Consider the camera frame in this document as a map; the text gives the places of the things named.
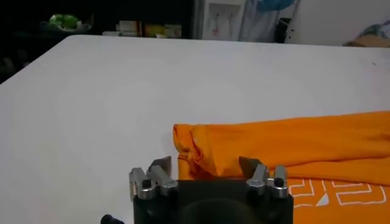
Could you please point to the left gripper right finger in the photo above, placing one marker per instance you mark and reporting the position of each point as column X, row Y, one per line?
column 262, row 179

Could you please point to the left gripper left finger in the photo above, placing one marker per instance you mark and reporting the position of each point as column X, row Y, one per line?
column 152, row 182

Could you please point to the orange t-shirt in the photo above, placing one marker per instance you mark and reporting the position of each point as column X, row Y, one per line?
column 274, row 143

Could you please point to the grey pile of clothes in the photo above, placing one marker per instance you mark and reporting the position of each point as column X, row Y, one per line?
column 377, row 29

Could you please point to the black stand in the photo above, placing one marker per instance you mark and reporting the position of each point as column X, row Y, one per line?
column 283, row 30

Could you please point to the green yellow medicine box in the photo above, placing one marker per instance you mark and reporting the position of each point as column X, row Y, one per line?
column 155, row 30

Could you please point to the white red medicine box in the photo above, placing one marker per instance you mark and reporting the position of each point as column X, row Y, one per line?
column 129, row 28

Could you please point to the white metal jug rack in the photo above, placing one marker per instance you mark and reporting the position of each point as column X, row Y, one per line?
column 294, row 21

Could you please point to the white water dispenser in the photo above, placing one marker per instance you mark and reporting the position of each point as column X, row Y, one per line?
column 222, row 21

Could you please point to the blue water jug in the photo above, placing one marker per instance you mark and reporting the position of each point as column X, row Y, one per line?
column 274, row 4

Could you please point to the large cardboard box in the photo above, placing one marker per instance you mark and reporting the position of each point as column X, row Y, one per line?
column 370, row 41

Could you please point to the bowl of green fruit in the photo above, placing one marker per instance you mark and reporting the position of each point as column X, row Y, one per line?
column 65, row 22

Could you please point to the black shelf unit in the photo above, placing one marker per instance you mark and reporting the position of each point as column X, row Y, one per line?
column 24, row 45

